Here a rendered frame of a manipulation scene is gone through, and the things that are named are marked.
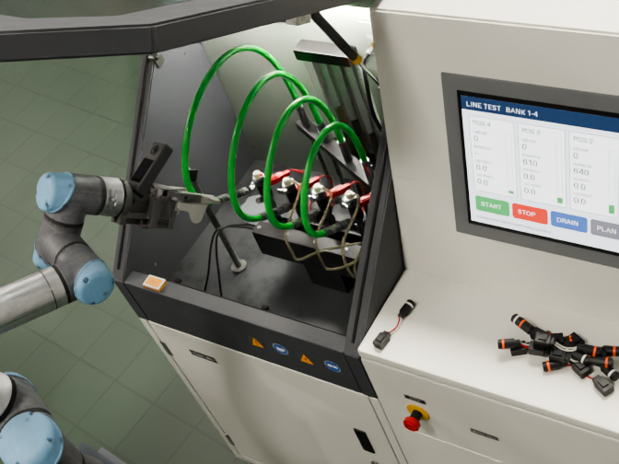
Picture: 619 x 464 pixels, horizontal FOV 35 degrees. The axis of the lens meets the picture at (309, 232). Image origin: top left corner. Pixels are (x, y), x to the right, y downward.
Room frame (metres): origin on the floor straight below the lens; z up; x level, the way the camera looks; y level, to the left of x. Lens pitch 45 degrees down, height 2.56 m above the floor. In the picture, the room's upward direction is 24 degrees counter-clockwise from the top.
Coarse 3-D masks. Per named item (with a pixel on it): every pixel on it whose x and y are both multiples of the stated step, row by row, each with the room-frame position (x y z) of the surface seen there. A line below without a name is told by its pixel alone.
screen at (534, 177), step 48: (480, 96) 1.29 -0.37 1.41; (528, 96) 1.23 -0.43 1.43; (576, 96) 1.17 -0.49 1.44; (480, 144) 1.28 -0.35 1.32; (528, 144) 1.21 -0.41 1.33; (576, 144) 1.15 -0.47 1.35; (480, 192) 1.27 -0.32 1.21; (528, 192) 1.20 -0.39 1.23; (576, 192) 1.14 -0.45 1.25; (528, 240) 1.19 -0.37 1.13; (576, 240) 1.12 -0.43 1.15
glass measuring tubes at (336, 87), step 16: (304, 48) 1.81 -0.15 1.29; (320, 48) 1.79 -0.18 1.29; (336, 48) 1.76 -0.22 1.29; (320, 64) 1.78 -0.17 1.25; (336, 64) 1.74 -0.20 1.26; (352, 64) 1.72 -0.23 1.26; (320, 80) 1.81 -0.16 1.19; (336, 80) 1.76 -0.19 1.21; (352, 80) 1.73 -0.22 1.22; (320, 96) 1.81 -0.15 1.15; (336, 96) 1.78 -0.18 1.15; (352, 96) 1.77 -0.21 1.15; (336, 112) 1.79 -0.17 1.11; (352, 112) 1.76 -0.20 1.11; (368, 112) 1.75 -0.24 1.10; (352, 128) 1.79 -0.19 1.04; (368, 128) 1.73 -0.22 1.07; (352, 144) 1.78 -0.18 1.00; (368, 144) 1.77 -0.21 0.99
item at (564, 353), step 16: (512, 320) 1.12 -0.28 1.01; (544, 336) 1.04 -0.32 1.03; (560, 336) 1.05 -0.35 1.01; (576, 336) 1.03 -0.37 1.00; (512, 352) 1.06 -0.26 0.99; (544, 352) 1.03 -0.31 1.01; (560, 352) 1.01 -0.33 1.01; (576, 352) 1.00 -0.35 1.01; (592, 352) 0.98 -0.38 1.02; (608, 352) 0.98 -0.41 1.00; (544, 368) 1.00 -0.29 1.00; (560, 368) 0.99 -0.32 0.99; (576, 368) 0.97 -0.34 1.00; (608, 368) 0.95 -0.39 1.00; (608, 384) 0.92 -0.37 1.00
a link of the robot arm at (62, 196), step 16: (48, 176) 1.49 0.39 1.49; (64, 176) 1.49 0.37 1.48; (80, 176) 1.50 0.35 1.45; (96, 176) 1.51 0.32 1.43; (48, 192) 1.46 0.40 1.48; (64, 192) 1.45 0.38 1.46; (80, 192) 1.46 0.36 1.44; (96, 192) 1.47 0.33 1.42; (48, 208) 1.45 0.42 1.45; (64, 208) 1.45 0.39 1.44; (80, 208) 1.45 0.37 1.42; (96, 208) 1.46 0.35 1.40
